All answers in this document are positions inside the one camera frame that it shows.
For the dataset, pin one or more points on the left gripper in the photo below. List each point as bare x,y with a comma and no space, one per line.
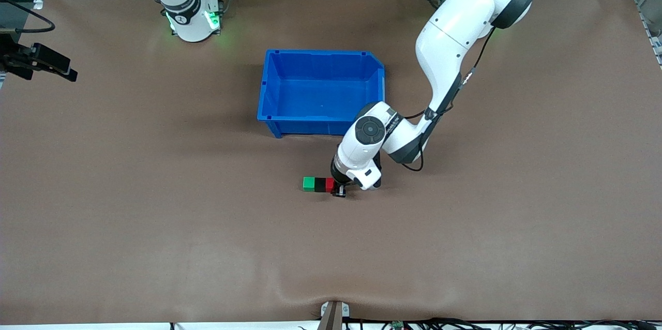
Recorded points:
337,183

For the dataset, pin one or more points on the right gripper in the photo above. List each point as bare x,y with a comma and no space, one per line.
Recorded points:
14,56

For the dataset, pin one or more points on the red cube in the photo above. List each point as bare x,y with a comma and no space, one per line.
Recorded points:
330,184

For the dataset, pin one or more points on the black cube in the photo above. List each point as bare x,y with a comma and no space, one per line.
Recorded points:
320,184

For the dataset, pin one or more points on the green cube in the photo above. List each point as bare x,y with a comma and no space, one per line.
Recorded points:
309,184

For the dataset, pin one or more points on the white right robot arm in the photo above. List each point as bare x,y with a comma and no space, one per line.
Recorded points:
187,25

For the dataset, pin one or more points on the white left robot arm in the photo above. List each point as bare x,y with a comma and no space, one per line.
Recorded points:
455,35

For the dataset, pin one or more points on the blue plastic storage bin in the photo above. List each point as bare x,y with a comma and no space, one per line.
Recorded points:
315,94

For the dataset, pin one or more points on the metal table clamp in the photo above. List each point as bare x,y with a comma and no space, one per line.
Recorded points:
334,314

